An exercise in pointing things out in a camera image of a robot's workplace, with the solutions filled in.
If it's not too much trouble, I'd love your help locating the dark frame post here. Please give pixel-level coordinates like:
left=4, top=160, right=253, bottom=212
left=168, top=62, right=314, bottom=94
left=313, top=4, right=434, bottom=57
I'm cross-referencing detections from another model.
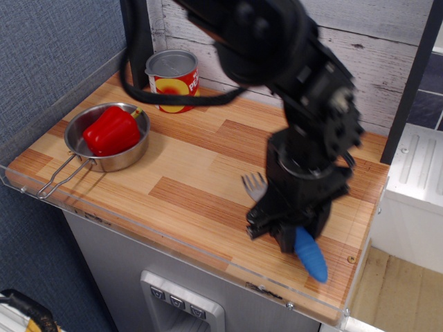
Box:
left=380, top=0, right=442, bottom=165
left=119, top=0, right=154, bottom=90

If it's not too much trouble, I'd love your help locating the black yellow cable bundle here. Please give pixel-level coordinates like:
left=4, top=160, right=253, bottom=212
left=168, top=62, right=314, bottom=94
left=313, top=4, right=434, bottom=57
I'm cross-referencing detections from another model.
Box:
left=0, top=288, right=63, bottom=332

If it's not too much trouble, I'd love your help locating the red yellow tin can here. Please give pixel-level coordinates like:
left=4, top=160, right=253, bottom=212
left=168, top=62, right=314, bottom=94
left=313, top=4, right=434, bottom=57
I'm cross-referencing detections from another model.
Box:
left=145, top=49, right=200, bottom=97

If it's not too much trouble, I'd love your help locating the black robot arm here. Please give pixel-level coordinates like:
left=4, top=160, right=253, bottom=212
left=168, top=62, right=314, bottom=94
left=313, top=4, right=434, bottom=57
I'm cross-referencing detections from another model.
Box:
left=181, top=1, right=363, bottom=252

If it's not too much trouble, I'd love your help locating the dark right frame post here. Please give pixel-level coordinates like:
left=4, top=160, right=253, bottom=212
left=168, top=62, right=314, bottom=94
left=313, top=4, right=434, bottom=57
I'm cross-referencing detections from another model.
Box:
left=380, top=0, right=442, bottom=165

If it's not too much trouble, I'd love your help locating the small steel pan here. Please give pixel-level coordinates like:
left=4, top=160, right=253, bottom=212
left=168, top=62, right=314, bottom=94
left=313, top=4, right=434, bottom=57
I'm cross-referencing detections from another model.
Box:
left=37, top=102, right=151, bottom=199

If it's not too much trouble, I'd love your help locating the blue handled metal fork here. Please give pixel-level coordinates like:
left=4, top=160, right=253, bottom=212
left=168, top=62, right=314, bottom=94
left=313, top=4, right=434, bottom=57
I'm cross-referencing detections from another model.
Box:
left=242, top=173, right=328, bottom=283

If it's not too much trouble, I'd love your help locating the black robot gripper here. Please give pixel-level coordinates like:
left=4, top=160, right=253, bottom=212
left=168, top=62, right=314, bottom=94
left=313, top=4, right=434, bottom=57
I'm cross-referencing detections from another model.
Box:
left=246, top=129, right=354, bottom=253

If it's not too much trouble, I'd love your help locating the red bell pepper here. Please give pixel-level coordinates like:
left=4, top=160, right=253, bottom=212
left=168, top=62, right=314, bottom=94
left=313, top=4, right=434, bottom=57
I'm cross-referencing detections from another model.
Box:
left=82, top=106, right=143, bottom=156

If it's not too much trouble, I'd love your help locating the black braided cable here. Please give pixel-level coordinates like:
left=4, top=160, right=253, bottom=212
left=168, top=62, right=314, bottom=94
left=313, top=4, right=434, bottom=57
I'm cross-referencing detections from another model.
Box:
left=118, top=0, right=247, bottom=107

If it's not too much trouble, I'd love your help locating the white appliance at right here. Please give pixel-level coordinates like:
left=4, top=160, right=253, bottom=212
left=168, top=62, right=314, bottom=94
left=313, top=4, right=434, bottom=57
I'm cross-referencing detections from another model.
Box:
left=370, top=124, right=442, bottom=273

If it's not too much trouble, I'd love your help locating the dark left frame post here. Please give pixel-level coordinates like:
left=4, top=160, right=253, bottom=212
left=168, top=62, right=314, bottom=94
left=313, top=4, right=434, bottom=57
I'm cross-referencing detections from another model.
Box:
left=119, top=0, right=154, bottom=90

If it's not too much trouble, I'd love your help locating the grey cabinet with dispenser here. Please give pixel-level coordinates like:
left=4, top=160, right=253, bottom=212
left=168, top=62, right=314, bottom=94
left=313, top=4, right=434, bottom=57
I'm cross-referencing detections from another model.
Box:
left=64, top=212, right=320, bottom=331

